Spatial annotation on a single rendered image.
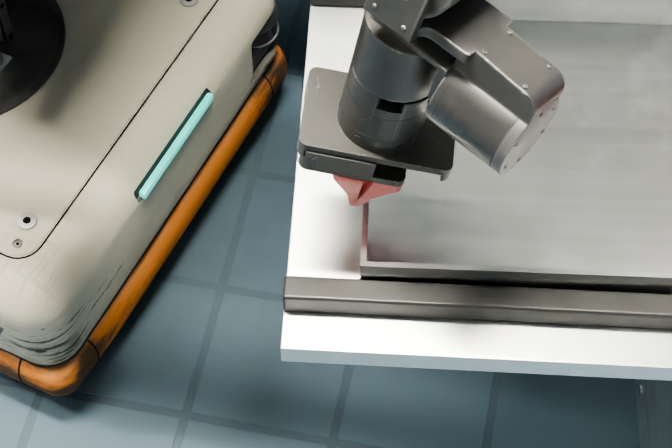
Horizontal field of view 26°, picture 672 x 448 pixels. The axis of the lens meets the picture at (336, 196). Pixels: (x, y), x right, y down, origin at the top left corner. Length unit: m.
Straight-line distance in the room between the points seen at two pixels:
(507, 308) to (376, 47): 0.23
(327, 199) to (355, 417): 0.91
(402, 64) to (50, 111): 1.09
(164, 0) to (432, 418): 0.67
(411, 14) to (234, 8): 1.17
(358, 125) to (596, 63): 0.29
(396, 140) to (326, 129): 0.05
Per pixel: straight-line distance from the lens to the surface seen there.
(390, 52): 0.86
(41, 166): 1.86
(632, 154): 1.12
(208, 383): 1.99
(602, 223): 1.08
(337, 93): 0.97
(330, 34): 1.17
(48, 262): 1.78
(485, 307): 1.01
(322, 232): 1.06
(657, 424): 1.77
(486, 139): 0.86
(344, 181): 0.96
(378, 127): 0.92
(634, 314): 1.02
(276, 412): 1.96
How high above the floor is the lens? 1.77
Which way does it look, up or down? 56 degrees down
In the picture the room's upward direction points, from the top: straight up
